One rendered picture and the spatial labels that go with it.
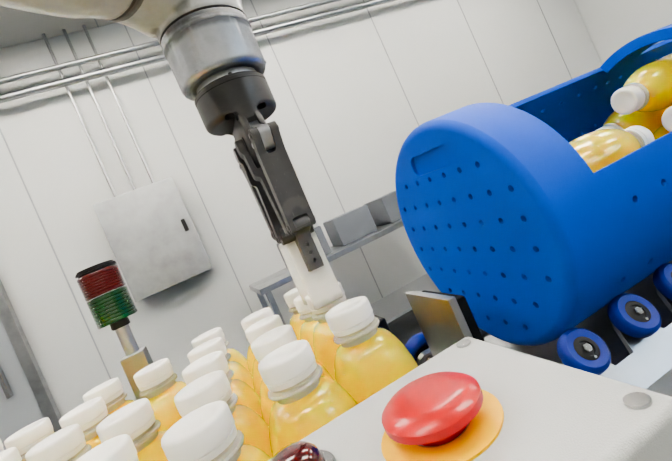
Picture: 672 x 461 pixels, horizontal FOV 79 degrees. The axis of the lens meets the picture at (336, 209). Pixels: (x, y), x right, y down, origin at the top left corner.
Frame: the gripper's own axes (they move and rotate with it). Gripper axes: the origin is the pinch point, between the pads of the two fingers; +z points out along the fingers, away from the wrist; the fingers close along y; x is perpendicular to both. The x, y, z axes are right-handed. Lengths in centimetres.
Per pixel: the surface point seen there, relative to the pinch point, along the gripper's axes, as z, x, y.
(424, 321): 12.0, -11.2, 4.4
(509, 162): -2.1, -18.7, -10.5
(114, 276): -9.2, 23.2, 36.1
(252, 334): 3.5, 7.5, 2.2
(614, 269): 11.1, -24.3, -11.2
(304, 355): 3.6, 5.2, -12.4
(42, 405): 40, 152, 315
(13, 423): 42, 173, 316
